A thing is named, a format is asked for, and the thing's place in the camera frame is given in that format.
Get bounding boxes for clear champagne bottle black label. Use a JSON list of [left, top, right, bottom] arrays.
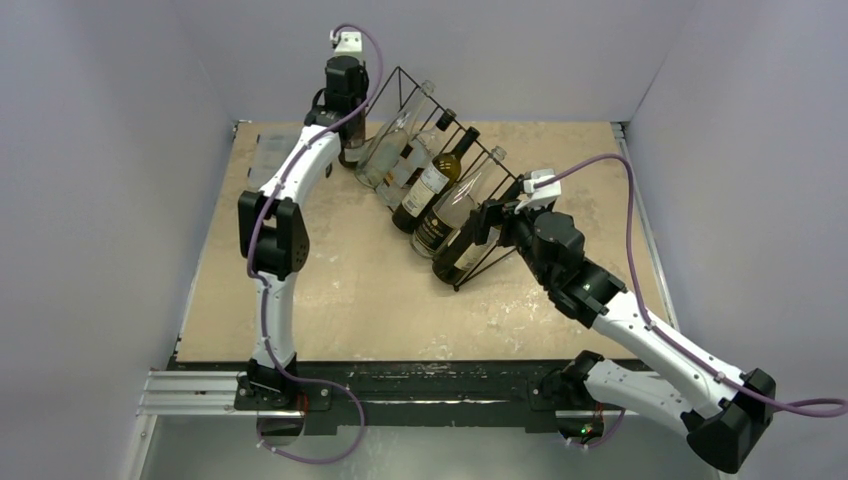
[[410, 146, 507, 259]]

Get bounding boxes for dark green wine bottle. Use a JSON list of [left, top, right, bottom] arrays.
[[392, 127, 480, 234]]

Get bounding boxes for olive green wine bottle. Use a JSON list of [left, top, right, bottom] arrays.
[[432, 190, 490, 285]]

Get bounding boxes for square clear bottle black cap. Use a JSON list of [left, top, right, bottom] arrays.
[[376, 109, 456, 211]]

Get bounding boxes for clear glass bottle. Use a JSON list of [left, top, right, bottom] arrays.
[[355, 80, 435, 189]]

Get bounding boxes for green wine bottle white label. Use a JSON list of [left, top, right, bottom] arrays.
[[339, 109, 366, 169]]

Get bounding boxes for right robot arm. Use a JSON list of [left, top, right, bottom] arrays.
[[468, 200, 776, 474]]

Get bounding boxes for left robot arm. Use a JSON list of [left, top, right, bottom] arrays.
[[237, 54, 369, 409]]

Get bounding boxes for clear plastic screw organizer box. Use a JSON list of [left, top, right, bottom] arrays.
[[247, 132, 298, 190]]

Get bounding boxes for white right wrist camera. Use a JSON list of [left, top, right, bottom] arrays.
[[514, 169, 562, 213]]

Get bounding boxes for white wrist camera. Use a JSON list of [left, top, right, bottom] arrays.
[[331, 31, 364, 58], [514, 169, 562, 213]]

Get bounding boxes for black wire wine rack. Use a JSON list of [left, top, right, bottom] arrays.
[[358, 67, 518, 290]]

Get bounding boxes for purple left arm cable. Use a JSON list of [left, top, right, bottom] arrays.
[[245, 24, 386, 399]]

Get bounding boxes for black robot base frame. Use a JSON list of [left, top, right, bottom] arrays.
[[138, 360, 621, 442]]

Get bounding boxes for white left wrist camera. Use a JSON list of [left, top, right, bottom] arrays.
[[331, 31, 364, 58]]

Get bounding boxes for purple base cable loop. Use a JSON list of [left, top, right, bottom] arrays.
[[256, 377, 367, 466]]

